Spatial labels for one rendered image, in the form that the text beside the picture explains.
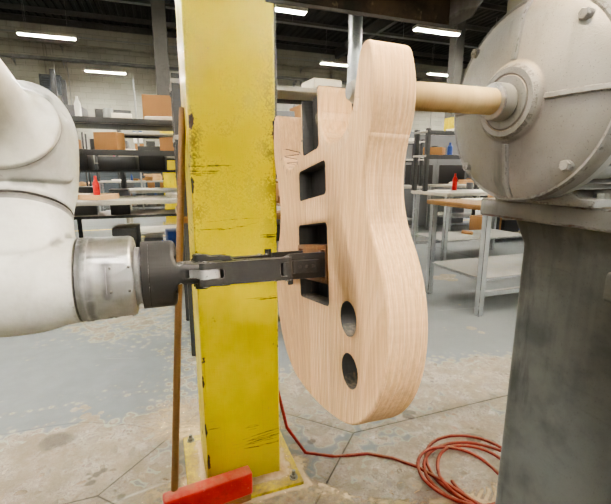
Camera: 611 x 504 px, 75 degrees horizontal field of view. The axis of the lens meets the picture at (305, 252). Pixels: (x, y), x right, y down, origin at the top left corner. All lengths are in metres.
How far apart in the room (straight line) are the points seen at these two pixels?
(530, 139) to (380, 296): 0.30
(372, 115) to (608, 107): 0.26
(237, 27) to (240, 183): 0.46
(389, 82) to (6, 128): 0.36
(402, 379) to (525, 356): 0.46
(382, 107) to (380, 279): 0.16
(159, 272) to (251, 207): 0.90
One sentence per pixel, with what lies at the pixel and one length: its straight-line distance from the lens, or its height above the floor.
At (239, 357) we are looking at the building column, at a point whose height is 0.52.
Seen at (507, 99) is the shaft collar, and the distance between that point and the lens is 0.57.
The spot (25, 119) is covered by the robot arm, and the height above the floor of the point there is 1.21.
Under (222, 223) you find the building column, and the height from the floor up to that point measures 1.00.
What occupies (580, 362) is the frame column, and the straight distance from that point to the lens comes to 0.76.
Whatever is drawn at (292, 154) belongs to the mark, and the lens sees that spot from 0.64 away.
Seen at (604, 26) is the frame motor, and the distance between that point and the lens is 0.57.
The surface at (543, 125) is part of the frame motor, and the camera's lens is 0.57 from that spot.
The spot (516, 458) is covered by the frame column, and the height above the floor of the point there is 0.64.
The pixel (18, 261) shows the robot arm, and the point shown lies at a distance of 0.45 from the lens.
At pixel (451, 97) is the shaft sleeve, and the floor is 1.25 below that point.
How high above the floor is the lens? 1.16
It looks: 12 degrees down
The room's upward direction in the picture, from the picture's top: straight up
